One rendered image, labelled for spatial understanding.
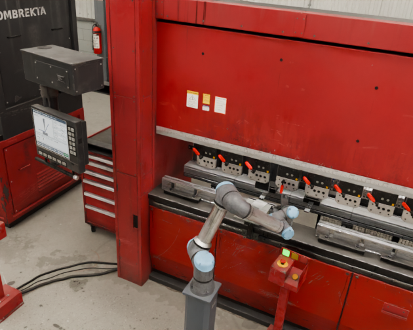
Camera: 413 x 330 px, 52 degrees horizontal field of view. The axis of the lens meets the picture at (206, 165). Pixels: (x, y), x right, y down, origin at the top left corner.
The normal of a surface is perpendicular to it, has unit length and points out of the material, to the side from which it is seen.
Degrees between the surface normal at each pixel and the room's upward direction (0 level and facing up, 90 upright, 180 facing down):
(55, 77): 90
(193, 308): 90
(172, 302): 0
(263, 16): 90
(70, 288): 0
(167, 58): 90
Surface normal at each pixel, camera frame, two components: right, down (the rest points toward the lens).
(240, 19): -0.44, 0.38
